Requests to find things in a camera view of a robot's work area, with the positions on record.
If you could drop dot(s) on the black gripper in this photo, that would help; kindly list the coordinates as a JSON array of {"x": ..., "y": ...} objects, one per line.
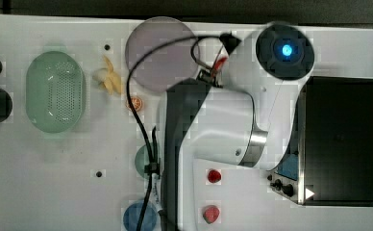
[{"x": 205, "y": 76}]

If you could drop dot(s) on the red plush ketchup bottle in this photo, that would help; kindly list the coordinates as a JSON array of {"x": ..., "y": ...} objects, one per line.
[{"x": 217, "y": 66}]

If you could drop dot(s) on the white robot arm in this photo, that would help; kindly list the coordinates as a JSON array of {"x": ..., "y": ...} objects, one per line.
[{"x": 241, "y": 117}]

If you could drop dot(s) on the grey round plate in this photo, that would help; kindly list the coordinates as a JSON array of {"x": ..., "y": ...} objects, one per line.
[{"x": 167, "y": 66}]

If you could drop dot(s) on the orange slice toy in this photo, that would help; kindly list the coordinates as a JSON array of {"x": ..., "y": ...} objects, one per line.
[{"x": 136, "y": 102}]

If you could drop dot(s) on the dark red strawberry toy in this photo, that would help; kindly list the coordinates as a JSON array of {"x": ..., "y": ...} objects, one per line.
[{"x": 214, "y": 176}]

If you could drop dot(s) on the yellow plush banana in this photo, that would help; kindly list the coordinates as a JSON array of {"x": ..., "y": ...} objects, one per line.
[{"x": 107, "y": 78}]

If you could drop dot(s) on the pink strawberry toy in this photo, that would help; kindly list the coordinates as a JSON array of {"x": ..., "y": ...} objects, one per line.
[{"x": 210, "y": 214}]

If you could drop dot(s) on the black toaster oven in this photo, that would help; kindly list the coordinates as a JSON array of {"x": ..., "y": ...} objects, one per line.
[{"x": 329, "y": 159}]

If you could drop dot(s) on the green perforated colander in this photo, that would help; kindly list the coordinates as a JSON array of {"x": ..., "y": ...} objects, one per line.
[{"x": 55, "y": 92}]

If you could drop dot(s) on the blue cup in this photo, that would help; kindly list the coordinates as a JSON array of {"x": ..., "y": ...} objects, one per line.
[{"x": 132, "y": 216}]

